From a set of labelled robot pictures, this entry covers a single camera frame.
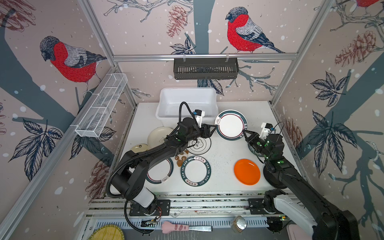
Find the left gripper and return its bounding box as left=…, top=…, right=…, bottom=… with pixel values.
left=185, top=123, right=217, bottom=143

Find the white plate with flower outline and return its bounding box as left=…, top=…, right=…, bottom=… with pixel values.
left=187, top=138, right=212, bottom=156

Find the blue green patterned plate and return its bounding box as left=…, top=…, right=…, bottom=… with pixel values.
left=248, top=145, right=264, bottom=158

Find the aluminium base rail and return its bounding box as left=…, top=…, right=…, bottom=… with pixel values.
left=85, top=193, right=264, bottom=219

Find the cream round plate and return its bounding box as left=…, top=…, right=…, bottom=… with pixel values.
left=147, top=127, right=173, bottom=149

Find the orange plate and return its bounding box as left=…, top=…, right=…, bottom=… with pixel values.
left=234, top=159, right=261, bottom=186

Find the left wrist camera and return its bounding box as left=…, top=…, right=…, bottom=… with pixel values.
left=193, top=110, right=205, bottom=128

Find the metal cup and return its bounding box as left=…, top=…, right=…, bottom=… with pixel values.
left=231, top=216, right=248, bottom=233

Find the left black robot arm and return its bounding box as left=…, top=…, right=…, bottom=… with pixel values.
left=106, top=118, right=217, bottom=215

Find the yellow woven mat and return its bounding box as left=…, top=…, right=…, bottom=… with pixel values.
left=88, top=225, right=125, bottom=240

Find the pink tray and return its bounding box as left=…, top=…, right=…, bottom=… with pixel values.
left=287, top=225, right=314, bottom=240

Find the black plate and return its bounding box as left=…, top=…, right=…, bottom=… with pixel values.
left=263, top=166, right=287, bottom=190

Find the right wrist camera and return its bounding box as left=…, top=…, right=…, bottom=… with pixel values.
left=260, top=123, right=275, bottom=140

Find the small yellowish saucer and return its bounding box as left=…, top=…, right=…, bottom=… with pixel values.
left=131, top=144, right=150, bottom=154

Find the white plate dark lettered rim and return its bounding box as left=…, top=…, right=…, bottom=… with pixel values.
left=181, top=156, right=212, bottom=187

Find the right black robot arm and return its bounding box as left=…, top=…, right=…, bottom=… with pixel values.
left=243, top=130, right=360, bottom=240

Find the white plate green rim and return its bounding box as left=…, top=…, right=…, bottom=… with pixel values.
left=215, top=110, right=248, bottom=141
left=146, top=158, right=174, bottom=185

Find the white plastic bin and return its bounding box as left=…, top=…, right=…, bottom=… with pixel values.
left=156, top=88, right=219, bottom=128

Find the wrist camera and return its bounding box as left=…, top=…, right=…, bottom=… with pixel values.
left=193, top=110, right=205, bottom=128
left=260, top=123, right=275, bottom=140

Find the pink handled scraper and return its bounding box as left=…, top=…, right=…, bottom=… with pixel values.
left=162, top=221, right=213, bottom=234

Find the white wire mesh shelf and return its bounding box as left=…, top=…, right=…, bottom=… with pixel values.
left=75, top=73, right=128, bottom=138

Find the black hanging basket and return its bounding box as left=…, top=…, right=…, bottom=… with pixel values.
left=174, top=58, right=239, bottom=80

